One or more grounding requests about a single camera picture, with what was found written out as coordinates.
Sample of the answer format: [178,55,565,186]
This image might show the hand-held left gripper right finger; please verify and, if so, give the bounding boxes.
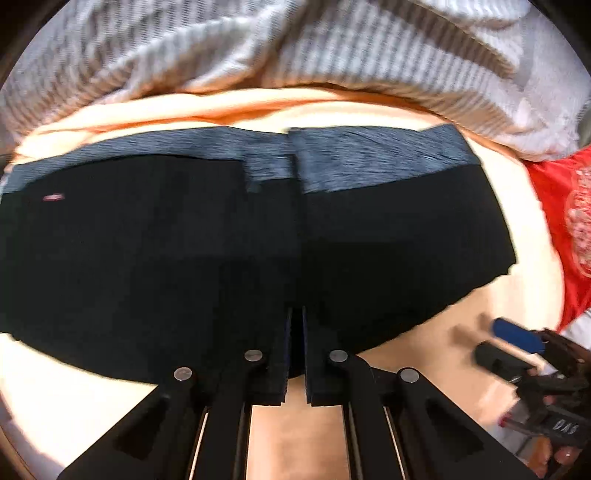
[302,305,540,480]

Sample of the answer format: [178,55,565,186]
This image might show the cream blanket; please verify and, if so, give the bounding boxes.
[0,88,573,480]

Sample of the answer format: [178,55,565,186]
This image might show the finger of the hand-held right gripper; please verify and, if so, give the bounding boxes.
[492,318,548,354]
[475,340,539,384]

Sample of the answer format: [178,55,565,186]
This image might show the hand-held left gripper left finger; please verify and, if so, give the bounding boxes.
[58,307,296,480]

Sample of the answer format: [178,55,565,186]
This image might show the person's right hand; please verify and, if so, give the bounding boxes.
[538,436,591,480]

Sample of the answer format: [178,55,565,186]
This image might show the black shorts with grey waistband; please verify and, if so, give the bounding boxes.
[0,124,518,386]

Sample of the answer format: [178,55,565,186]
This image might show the red printed garment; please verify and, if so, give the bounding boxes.
[524,145,591,334]

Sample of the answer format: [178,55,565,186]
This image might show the grey striped duvet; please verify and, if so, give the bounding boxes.
[0,0,591,162]

